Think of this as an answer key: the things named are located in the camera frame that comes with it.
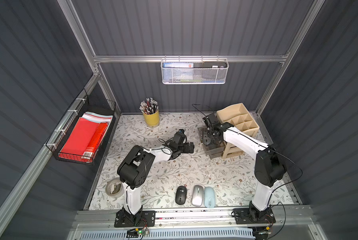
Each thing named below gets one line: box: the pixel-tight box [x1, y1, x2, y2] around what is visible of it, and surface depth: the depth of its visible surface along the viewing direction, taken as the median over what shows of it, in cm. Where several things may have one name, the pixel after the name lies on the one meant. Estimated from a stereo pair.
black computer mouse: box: [175, 185, 188, 205], surface depth 81 cm
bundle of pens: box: [139, 97, 159, 115], surface depth 102 cm
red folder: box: [58, 116, 109, 163], surface depth 71 cm
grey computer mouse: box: [191, 184, 204, 207], surface depth 82 cm
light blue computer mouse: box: [204, 186, 216, 209], surface depth 79 cm
